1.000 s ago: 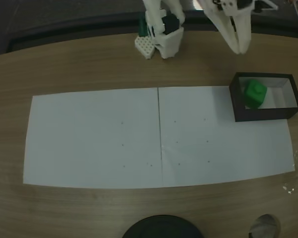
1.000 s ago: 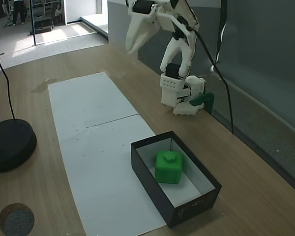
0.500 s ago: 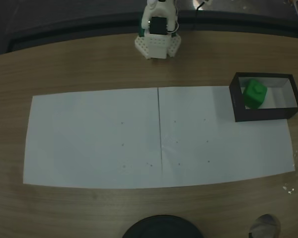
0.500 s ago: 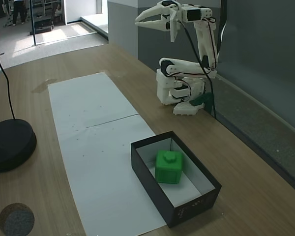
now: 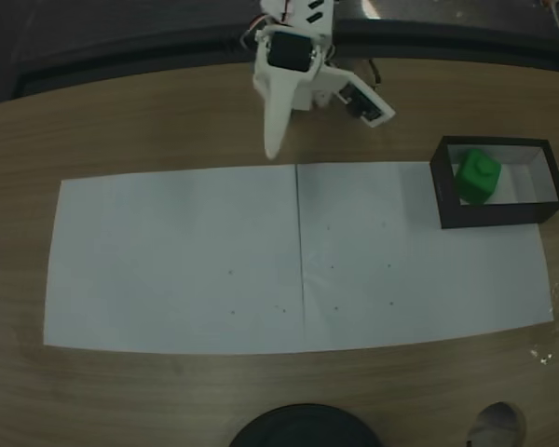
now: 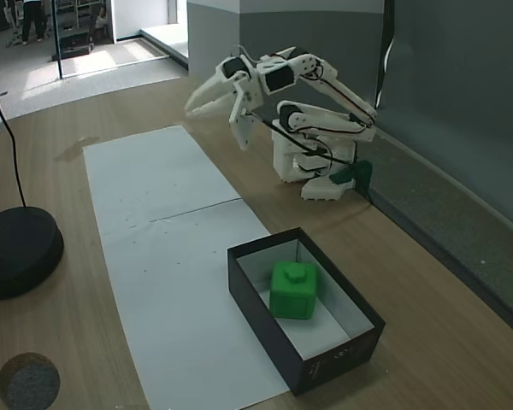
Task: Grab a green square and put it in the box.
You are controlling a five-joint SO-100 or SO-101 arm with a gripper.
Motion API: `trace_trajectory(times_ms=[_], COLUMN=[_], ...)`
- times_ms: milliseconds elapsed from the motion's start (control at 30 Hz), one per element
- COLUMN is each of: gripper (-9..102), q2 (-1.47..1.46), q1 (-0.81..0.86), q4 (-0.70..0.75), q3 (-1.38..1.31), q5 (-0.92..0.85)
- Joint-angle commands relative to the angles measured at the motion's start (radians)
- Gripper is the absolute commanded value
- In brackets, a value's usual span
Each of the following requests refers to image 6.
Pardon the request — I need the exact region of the green cube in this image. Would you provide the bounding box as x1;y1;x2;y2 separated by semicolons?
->
268;261;322;321

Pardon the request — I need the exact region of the dark brown open box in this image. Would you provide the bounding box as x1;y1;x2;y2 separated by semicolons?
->
227;226;387;397

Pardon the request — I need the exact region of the white paper sheet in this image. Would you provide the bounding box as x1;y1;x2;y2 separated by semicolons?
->
83;125;243;225
97;197;292;410

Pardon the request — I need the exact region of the green table clamp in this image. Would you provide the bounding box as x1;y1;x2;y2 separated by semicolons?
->
328;160;374;187

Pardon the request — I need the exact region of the dark metal rack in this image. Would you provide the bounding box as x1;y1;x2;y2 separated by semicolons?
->
50;0;96;60

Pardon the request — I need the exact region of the person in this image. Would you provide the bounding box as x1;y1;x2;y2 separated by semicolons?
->
20;0;49;45

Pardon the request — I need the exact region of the black round stand base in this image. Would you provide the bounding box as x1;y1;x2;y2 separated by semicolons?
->
0;205;66;301

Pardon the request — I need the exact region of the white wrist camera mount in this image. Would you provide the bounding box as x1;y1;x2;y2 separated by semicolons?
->
228;83;258;152

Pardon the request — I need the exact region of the black camera cable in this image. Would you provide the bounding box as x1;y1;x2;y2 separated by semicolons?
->
246;108;361;173

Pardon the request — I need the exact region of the black hanging wall cable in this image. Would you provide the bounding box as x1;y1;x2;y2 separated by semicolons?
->
373;0;398;108

